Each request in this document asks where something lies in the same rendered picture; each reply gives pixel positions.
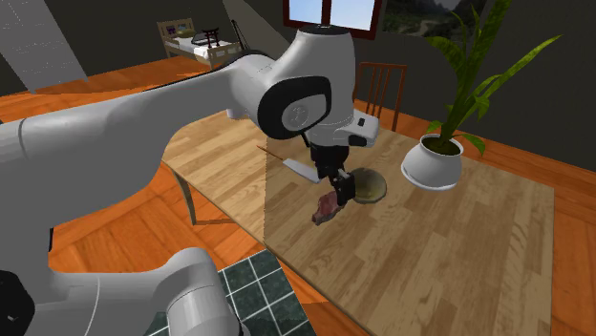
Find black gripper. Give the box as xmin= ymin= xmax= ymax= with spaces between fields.
xmin=309 ymin=142 xmax=358 ymax=209

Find olive green bowl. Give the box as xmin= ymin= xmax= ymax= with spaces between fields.
xmin=349 ymin=167 xmax=389 ymax=206

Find raw red meat piece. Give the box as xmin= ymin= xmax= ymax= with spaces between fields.
xmin=310 ymin=189 xmax=349 ymax=227

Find green plant in white pot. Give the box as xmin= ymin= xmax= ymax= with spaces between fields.
xmin=400 ymin=0 xmax=564 ymax=193

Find wooden table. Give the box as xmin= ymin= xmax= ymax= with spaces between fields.
xmin=160 ymin=109 xmax=556 ymax=336

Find brown wooden chair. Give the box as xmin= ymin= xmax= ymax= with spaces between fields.
xmin=355 ymin=61 xmax=409 ymax=134

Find green tiled robot stand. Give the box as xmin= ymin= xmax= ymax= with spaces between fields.
xmin=142 ymin=248 xmax=319 ymax=336

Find red framed window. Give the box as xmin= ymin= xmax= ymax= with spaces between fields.
xmin=282 ymin=0 xmax=384 ymax=41

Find light wooden bed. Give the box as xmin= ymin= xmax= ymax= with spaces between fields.
xmin=156 ymin=17 xmax=244 ymax=72

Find knife with wooden handle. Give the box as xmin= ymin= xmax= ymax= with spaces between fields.
xmin=255 ymin=144 xmax=323 ymax=184

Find landscape wall picture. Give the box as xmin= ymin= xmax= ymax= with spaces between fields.
xmin=381 ymin=0 xmax=489 ymax=39

